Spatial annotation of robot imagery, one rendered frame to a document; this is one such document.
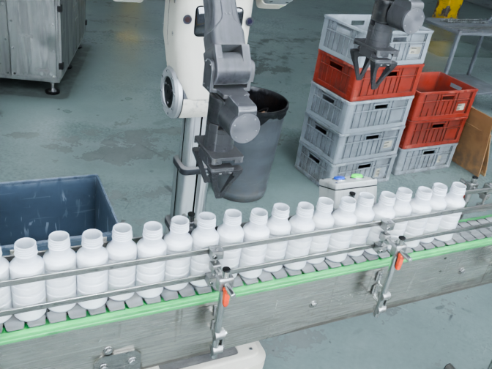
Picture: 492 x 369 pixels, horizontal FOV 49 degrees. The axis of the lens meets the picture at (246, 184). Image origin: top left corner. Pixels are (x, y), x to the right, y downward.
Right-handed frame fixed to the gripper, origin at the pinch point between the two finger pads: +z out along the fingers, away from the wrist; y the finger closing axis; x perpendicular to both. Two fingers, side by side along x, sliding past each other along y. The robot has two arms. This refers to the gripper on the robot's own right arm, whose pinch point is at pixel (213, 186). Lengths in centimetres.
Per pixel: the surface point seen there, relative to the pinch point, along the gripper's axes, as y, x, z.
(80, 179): -59, -16, 30
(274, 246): 2.1, 15.8, 16.2
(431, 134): -186, 262, 92
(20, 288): 2.9, -37.3, 15.4
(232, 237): 2.3, 4.8, 11.8
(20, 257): 2.0, -36.8, 9.2
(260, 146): -170, 108, 83
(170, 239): 0.6, -8.3, 11.1
